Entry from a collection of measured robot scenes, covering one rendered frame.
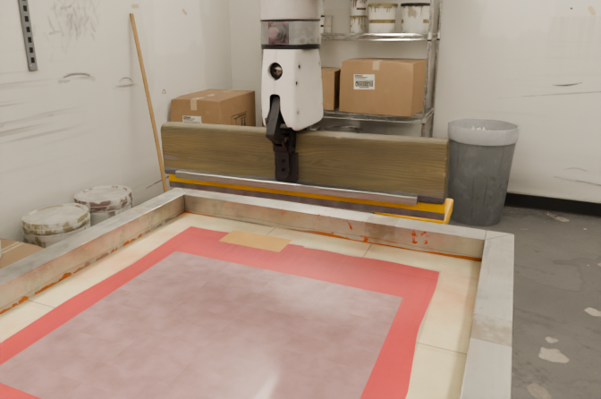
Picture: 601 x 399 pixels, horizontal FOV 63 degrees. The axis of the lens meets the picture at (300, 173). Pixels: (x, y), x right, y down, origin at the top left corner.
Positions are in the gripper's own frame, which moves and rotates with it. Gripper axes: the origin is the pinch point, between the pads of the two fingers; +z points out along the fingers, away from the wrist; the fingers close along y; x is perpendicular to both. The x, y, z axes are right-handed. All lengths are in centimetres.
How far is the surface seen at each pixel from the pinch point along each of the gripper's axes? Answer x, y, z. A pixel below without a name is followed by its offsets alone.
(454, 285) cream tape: -22.0, 1.6, 14.8
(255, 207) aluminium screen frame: 11.5, 10.1, 11.3
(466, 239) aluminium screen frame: -22.4, 10.1, 11.6
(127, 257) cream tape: 22.8, -8.3, 14.3
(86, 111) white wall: 201, 156, 26
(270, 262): 2.9, -1.7, 14.5
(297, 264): -0.8, -0.7, 14.5
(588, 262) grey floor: -77, 239, 110
